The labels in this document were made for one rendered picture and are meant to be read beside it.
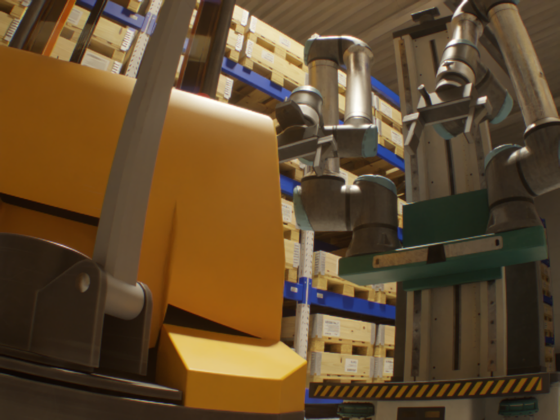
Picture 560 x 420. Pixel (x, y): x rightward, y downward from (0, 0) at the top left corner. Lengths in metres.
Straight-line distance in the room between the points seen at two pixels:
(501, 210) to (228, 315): 0.85
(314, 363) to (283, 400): 3.40
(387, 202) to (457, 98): 0.65
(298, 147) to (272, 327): 0.48
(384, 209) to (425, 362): 0.52
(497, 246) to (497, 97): 0.42
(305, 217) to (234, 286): 0.80
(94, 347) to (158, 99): 0.33
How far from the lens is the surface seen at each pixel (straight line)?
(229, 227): 0.78
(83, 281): 0.51
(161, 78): 0.64
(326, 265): 4.16
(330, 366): 4.11
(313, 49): 1.76
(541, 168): 1.31
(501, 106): 1.13
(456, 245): 1.33
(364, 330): 4.49
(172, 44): 0.69
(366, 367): 4.50
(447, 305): 1.55
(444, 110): 0.96
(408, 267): 1.36
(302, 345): 3.91
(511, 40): 1.48
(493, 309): 1.47
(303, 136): 1.09
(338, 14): 10.45
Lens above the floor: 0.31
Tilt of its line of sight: 22 degrees up
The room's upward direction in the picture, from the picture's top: 4 degrees clockwise
